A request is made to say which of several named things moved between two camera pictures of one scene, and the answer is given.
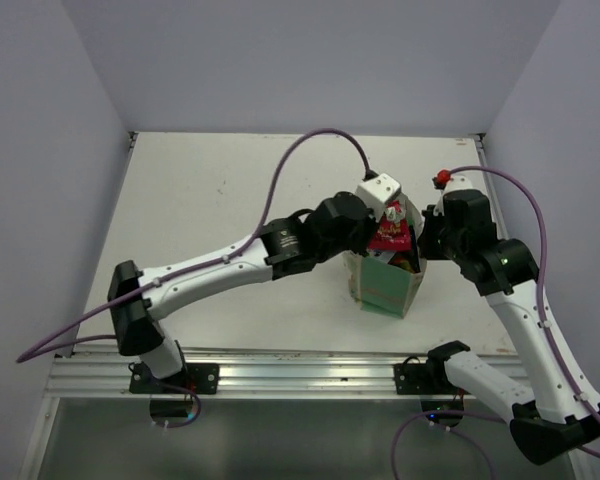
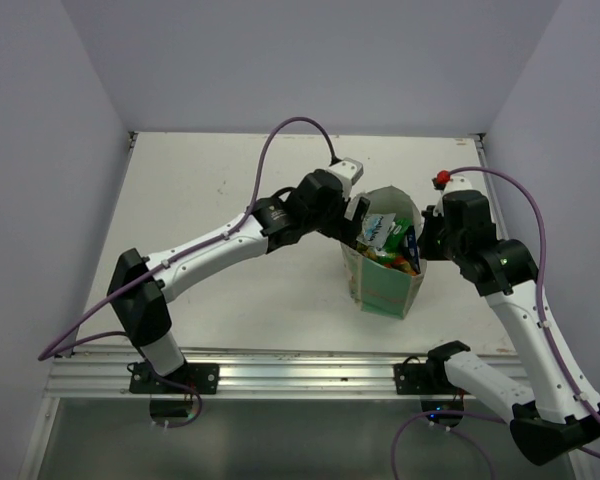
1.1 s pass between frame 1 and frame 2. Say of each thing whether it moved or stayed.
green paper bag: stayed
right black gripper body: stayed
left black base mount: stayed
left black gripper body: moved
